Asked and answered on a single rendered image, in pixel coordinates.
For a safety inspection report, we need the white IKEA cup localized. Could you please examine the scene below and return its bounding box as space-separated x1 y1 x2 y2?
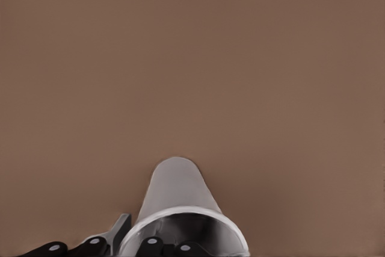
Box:
115 156 251 257

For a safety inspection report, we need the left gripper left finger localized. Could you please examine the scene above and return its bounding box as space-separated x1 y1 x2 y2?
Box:
18 213 132 257

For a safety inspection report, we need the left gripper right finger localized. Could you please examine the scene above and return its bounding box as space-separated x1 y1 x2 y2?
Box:
137 235 213 257

